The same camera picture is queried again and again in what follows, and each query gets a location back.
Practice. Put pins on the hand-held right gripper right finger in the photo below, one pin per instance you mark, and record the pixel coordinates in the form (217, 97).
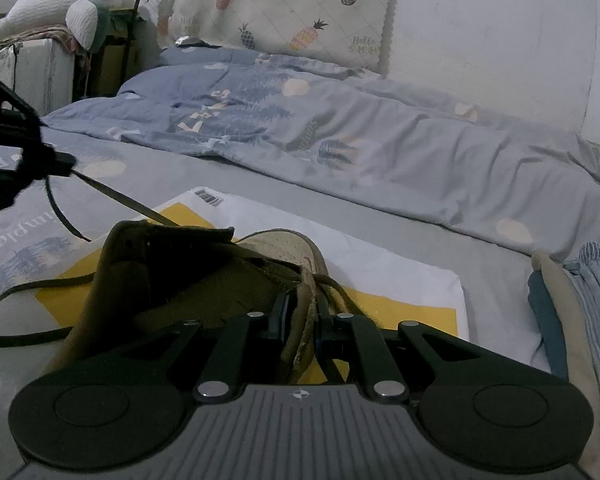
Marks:
(320, 327)

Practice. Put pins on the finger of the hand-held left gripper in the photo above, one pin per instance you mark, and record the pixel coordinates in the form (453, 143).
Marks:
(50, 156)
(25, 180)

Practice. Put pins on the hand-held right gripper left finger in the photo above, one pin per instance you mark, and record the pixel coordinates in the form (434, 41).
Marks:
(285, 317)

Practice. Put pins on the olive shoelace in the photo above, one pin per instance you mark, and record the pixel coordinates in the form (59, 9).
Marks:
(120, 199)

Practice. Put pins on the olive suede shoe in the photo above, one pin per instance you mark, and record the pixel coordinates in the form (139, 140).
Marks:
(180, 280)

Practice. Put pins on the white yellow plastic mailer bag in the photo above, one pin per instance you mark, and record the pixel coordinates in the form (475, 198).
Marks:
(380, 280)

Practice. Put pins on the white storage box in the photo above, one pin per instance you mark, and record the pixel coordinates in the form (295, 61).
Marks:
(35, 77)

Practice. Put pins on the brown cardboard box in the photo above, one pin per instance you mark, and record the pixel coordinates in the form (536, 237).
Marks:
(112, 60)

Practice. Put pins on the pink checked cloth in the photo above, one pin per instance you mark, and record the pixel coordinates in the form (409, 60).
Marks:
(45, 37)

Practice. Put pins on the grey printed bed sheet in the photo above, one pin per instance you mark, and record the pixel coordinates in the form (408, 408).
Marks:
(280, 195)

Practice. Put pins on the white grey plush toy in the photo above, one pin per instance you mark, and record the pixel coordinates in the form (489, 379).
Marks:
(40, 5)

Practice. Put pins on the small shiny silver object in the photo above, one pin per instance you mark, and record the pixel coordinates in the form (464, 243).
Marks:
(187, 40)

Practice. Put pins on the blue-grey printed quilt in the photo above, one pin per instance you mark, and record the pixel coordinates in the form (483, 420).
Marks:
(380, 150)

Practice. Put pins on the pineapple print curtain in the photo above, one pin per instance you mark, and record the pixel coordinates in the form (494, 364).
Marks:
(290, 5)

